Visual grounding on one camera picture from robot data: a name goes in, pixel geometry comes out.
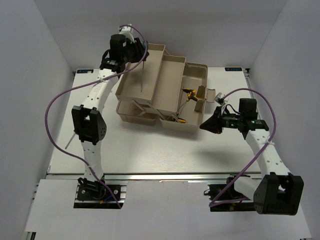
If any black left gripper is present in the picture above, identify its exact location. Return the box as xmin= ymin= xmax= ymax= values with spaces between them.
xmin=121 ymin=37 xmax=150 ymax=64

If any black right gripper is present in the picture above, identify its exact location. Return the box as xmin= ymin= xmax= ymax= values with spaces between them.
xmin=199 ymin=106 xmax=243 ymax=135

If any long green-handled screwdriver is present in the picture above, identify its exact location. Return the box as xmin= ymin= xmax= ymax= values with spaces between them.
xmin=140 ymin=41 xmax=148 ymax=92

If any yellow T-handle hex key long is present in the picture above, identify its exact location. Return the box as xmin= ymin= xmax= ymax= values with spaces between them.
xmin=169 ymin=113 xmax=187 ymax=124

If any yellow T-handle hex key short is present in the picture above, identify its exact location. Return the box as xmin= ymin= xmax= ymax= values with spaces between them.
xmin=182 ymin=88 xmax=196 ymax=95

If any beige plastic toolbox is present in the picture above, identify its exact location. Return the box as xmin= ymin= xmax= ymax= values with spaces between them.
xmin=115 ymin=43 xmax=216 ymax=134

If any short green-handled screwdriver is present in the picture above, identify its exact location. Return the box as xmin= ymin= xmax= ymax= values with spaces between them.
xmin=64 ymin=132 xmax=76 ymax=150

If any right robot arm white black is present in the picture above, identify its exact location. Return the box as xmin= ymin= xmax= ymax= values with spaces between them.
xmin=200 ymin=98 xmax=304 ymax=216

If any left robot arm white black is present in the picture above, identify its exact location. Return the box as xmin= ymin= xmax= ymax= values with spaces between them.
xmin=71 ymin=33 xmax=147 ymax=200

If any blue label sticker left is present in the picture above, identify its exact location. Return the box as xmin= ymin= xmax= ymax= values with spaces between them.
xmin=76 ymin=69 xmax=94 ymax=74

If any blue label sticker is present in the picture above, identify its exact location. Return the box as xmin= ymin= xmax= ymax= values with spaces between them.
xmin=76 ymin=69 xmax=94 ymax=74
xmin=224 ymin=67 xmax=243 ymax=72

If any blue label sticker right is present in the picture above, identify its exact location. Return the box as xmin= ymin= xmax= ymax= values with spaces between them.
xmin=224 ymin=67 xmax=243 ymax=72

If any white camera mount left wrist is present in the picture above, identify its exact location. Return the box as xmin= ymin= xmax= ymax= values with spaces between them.
xmin=118 ymin=24 xmax=135 ymax=43

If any white camera mount wrist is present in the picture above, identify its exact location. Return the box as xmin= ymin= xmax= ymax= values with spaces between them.
xmin=118 ymin=24 xmax=135 ymax=43
xmin=214 ymin=92 xmax=229 ymax=106

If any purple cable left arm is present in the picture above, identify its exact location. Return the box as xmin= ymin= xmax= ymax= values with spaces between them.
xmin=44 ymin=24 xmax=150 ymax=210

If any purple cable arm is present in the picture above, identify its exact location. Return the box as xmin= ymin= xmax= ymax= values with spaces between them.
xmin=44 ymin=24 xmax=150 ymax=210
xmin=208 ymin=87 xmax=277 ymax=208

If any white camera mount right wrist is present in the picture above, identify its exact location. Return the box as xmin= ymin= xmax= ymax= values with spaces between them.
xmin=214 ymin=92 xmax=229 ymax=106

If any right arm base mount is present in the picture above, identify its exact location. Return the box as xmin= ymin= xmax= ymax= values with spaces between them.
xmin=203 ymin=184 xmax=255 ymax=212

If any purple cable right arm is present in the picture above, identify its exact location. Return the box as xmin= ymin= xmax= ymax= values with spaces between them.
xmin=208 ymin=87 xmax=277 ymax=208

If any aluminium rail table front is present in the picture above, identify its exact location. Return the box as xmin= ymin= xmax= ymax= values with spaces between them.
xmin=45 ymin=173 xmax=262 ymax=181

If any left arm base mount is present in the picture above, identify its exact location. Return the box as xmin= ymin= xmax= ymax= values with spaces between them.
xmin=73 ymin=184 xmax=127 ymax=210

